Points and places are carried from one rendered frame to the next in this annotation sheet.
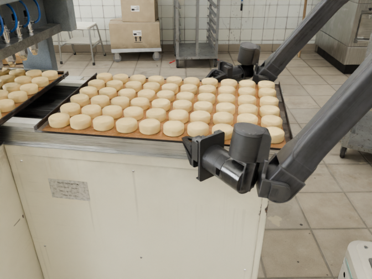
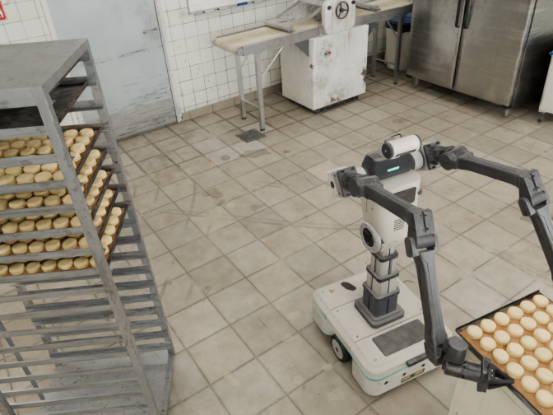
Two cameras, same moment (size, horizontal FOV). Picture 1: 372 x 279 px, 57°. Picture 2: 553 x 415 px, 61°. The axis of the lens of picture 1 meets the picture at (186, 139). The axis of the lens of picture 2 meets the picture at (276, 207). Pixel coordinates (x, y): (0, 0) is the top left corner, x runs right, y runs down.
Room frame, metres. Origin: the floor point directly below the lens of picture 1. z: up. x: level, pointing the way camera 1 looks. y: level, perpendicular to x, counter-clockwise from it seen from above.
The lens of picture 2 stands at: (2.10, 0.33, 2.23)
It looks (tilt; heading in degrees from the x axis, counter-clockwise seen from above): 35 degrees down; 239
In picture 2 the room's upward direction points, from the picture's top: 4 degrees counter-clockwise
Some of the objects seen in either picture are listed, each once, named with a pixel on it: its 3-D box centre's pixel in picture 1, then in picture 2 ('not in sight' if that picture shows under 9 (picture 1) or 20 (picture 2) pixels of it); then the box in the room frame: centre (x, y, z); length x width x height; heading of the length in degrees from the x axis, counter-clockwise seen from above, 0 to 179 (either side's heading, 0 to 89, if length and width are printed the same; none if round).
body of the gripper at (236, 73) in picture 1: (230, 75); (473, 372); (1.12, -0.15, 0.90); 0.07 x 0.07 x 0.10; 36
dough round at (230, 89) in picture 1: (226, 91); (514, 350); (0.95, -0.12, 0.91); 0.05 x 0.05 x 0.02
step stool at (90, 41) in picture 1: (81, 41); not in sight; (4.35, 1.30, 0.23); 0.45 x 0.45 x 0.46; 83
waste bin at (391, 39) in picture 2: not in sight; (403, 41); (-2.88, -4.23, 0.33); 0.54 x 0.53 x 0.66; 91
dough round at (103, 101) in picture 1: (100, 101); not in sight; (0.88, 0.24, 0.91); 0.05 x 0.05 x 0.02
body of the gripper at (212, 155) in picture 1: (217, 160); not in sight; (0.59, -0.07, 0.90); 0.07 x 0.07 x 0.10; 36
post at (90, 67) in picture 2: not in sight; (137, 233); (1.76, -1.45, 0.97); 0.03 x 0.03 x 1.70; 61
